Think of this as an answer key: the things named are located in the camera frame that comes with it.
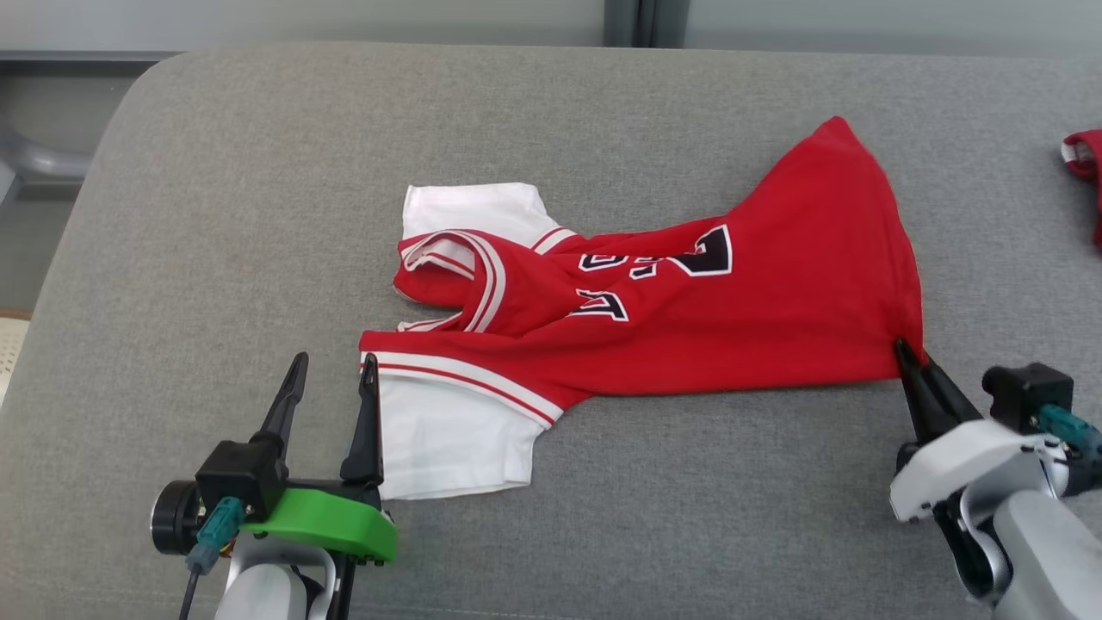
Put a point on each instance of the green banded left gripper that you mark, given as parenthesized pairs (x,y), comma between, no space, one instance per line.
(336,525)

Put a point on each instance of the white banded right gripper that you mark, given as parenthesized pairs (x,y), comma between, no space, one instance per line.
(956,465)

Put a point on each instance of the red jersey white sleeves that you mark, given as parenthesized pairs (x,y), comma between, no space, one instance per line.
(775,301)

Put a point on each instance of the red shorts white trim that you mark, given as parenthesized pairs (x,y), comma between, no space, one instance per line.
(1092,164)

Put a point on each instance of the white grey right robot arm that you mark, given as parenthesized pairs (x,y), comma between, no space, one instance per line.
(1033,551)

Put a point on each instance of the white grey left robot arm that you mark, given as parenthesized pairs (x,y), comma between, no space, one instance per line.
(258,585)

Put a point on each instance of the cream perforated basket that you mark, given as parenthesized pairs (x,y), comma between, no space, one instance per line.
(10,353)

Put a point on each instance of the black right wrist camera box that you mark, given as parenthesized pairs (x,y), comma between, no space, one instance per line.
(1024,392)

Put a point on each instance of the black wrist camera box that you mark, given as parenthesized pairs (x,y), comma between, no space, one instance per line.
(237,474)
(1024,392)

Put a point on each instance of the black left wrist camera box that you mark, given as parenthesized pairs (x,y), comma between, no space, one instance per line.
(237,474)

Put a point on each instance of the grey metal partition post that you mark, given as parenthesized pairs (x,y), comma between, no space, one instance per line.
(622,21)

